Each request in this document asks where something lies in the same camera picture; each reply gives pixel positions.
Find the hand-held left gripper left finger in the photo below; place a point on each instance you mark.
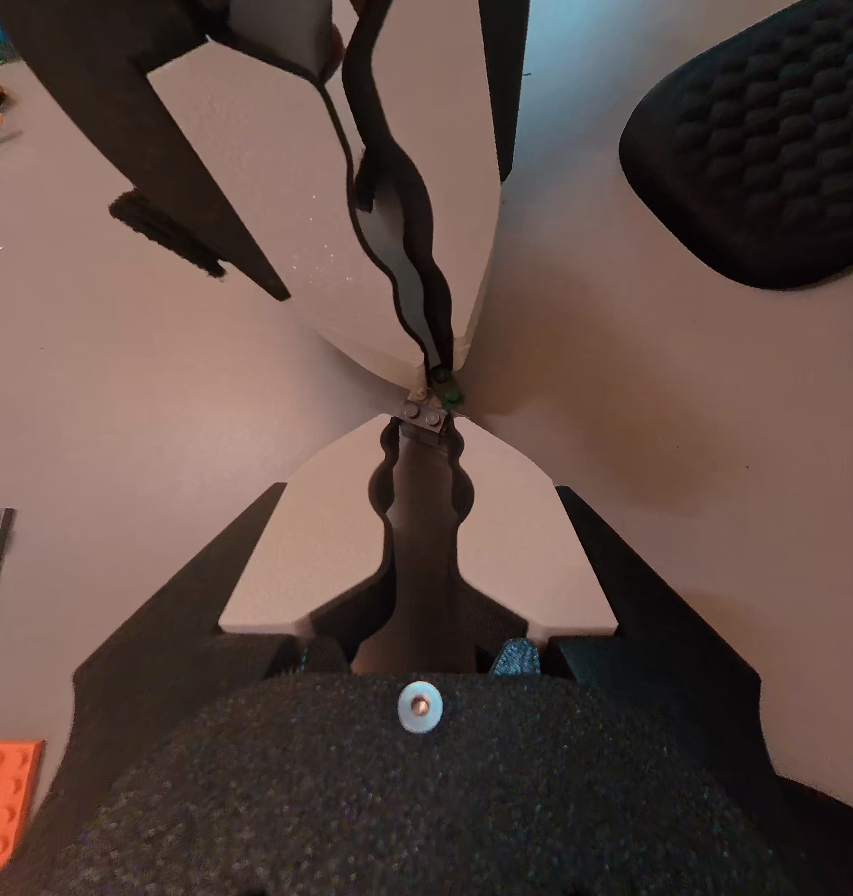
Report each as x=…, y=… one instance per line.
x=307, y=560

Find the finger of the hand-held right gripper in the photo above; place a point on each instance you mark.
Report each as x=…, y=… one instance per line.
x=279, y=210
x=461, y=140

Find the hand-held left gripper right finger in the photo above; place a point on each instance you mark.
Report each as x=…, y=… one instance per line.
x=531, y=560

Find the light grey square brick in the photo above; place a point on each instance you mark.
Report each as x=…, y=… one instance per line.
x=423, y=413

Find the grey desk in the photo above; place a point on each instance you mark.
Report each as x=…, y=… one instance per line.
x=118, y=385

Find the black chair armrest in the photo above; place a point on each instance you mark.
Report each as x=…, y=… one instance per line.
x=762, y=140

